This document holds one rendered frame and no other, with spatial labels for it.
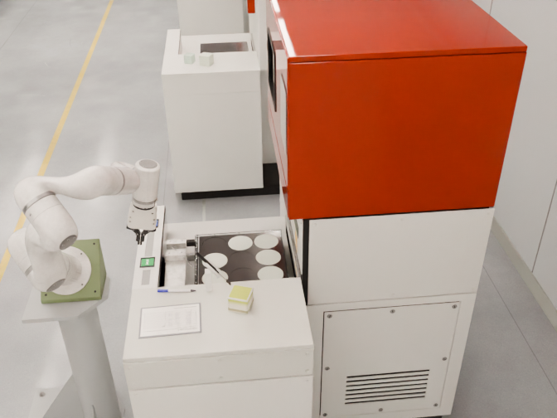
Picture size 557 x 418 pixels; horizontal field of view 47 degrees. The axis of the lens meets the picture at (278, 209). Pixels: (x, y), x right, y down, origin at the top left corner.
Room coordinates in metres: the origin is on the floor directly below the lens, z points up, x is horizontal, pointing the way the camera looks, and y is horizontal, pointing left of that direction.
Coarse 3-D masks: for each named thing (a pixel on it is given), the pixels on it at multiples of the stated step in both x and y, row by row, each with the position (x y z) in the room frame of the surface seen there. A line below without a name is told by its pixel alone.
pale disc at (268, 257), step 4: (260, 252) 2.07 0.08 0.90; (264, 252) 2.07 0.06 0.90; (268, 252) 2.07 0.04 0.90; (272, 252) 2.07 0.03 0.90; (276, 252) 2.07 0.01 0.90; (256, 256) 2.04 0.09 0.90; (260, 256) 2.04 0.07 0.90; (264, 256) 2.04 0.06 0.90; (268, 256) 2.04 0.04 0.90; (272, 256) 2.04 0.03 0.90; (276, 256) 2.04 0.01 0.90; (280, 256) 2.04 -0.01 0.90; (260, 260) 2.02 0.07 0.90; (264, 260) 2.02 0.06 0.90; (268, 260) 2.02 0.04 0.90; (272, 260) 2.02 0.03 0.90; (276, 260) 2.02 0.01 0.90; (264, 264) 2.00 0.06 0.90; (268, 264) 2.00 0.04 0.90; (272, 264) 2.00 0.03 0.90
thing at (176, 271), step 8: (184, 248) 2.13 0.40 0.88; (168, 264) 2.03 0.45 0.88; (176, 264) 2.03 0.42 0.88; (184, 264) 2.03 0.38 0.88; (168, 272) 1.98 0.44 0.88; (176, 272) 1.97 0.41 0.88; (184, 272) 1.97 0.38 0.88; (168, 280) 1.92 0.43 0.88; (176, 280) 1.92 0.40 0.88; (184, 280) 1.92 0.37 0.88
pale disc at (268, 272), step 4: (264, 268) 1.97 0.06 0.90; (268, 268) 1.97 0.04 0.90; (272, 268) 1.97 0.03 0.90; (276, 268) 1.97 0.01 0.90; (260, 272) 1.94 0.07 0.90; (264, 272) 1.94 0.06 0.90; (268, 272) 1.94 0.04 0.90; (272, 272) 1.94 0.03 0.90; (276, 272) 1.94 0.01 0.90; (280, 272) 1.94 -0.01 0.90; (260, 276) 1.92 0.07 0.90; (264, 276) 1.92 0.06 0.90; (268, 276) 1.92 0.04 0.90; (272, 276) 1.92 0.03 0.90; (276, 276) 1.92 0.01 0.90; (280, 276) 1.92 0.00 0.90
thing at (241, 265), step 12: (204, 240) 2.16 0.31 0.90; (216, 240) 2.16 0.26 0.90; (228, 240) 2.16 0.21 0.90; (252, 240) 2.16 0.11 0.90; (204, 252) 2.08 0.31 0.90; (216, 252) 2.07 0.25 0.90; (228, 252) 2.07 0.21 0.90; (240, 252) 2.07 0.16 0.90; (252, 252) 2.07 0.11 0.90; (228, 264) 2.00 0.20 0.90; (240, 264) 2.00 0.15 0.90; (252, 264) 2.00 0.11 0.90; (276, 264) 1.99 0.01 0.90; (228, 276) 1.92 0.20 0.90; (240, 276) 1.92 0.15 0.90; (252, 276) 1.92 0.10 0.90
